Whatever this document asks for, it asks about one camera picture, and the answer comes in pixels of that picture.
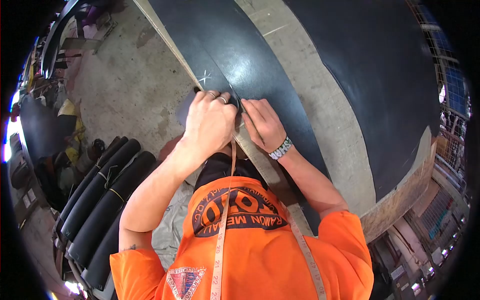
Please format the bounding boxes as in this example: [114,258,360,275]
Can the person's right hand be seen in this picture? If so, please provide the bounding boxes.
[240,98,289,153]

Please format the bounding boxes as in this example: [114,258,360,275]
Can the person's left hand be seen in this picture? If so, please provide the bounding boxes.
[182,89,241,158]

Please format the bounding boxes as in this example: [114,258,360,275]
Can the person's left fingers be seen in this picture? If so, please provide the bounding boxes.
[192,89,241,114]

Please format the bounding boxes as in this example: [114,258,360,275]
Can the person's right thumb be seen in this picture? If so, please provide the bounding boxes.
[242,109,261,142]

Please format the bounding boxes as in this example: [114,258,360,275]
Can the person's right index finger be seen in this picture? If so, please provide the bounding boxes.
[240,99,264,115]

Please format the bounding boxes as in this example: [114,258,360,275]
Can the person's right fingers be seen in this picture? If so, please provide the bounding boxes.
[257,99,281,122]

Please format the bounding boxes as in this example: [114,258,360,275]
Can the long wooden straightedge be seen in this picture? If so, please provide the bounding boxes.
[132,0,315,237]

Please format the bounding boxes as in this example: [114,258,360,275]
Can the dark grey sheet piece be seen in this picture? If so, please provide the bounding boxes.
[175,90,198,129]

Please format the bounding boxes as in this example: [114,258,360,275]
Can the black sheet with chalk mark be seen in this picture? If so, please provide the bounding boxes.
[148,0,332,237]

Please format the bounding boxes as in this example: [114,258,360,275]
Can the person's legs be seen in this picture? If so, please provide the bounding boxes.
[158,134,268,192]

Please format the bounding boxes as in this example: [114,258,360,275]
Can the beige measuring tape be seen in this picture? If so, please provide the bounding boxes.
[210,137,328,300]

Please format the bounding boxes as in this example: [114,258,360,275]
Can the large black sheet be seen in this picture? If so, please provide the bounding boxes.
[283,0,442,203]

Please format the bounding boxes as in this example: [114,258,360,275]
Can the person's body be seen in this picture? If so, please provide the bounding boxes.
[110,176,375,300]

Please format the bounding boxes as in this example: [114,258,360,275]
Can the white woven sack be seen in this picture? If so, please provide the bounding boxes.
[151,180,196,271]

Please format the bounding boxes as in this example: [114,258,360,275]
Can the black material roll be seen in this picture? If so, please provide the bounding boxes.
[67,151,157,269]
[59,136,129,223]
[61,139,142,241]
[82,210,127,292]

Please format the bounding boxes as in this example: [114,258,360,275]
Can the chipboard panel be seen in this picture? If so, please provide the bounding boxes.
[359,127,438,244]

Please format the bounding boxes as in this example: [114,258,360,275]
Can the wire mesh window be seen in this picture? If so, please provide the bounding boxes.
[407,0,472,121]

